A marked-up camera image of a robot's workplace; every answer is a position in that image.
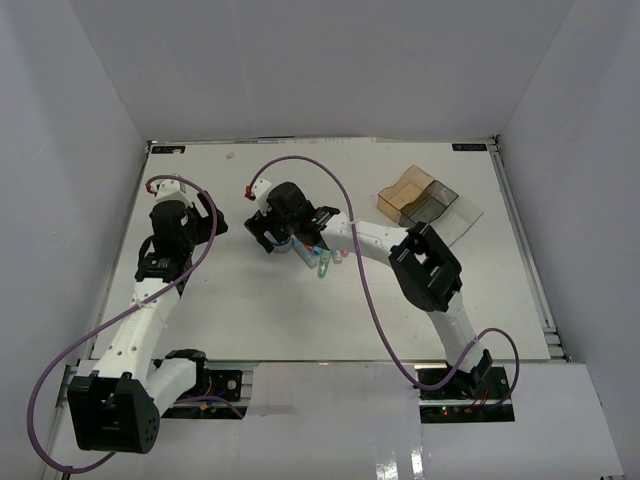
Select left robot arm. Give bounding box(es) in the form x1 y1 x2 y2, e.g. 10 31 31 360
67 193 228 454

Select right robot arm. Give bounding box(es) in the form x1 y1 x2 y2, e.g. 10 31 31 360
245 179 492 399

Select green correction tape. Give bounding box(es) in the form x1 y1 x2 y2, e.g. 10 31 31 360
317 250 332 279

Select left black corner label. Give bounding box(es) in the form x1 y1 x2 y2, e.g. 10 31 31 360
150 145 186 155

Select black corner label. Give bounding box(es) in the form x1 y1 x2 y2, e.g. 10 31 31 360
150 145 186 155
452 143 487 152

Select amber transparent tray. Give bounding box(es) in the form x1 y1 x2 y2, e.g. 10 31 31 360
376 165 435 223

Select grey transparent tray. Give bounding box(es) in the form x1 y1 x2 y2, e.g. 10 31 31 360
399 180 459 227

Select right black corner label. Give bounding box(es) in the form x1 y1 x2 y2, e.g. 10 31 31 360
452 143 487 152

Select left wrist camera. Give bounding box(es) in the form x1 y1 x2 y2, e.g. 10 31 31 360
145 178 189 205

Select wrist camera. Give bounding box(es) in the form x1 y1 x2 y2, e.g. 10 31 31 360
145 178 189 205
245 178 273 201

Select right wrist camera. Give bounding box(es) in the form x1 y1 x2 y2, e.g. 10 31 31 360
245 178 273 201

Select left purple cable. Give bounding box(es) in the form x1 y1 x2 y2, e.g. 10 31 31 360
26 174 223 474

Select purple cable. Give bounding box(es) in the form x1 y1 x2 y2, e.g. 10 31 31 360
26 174 223 474
249 155 521 391

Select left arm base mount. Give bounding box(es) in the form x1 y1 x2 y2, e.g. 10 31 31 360
162 369 248 420

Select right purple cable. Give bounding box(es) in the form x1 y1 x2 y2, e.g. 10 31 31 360
249 155 521 391

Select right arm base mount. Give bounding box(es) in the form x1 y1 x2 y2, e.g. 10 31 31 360
419 367 515 425

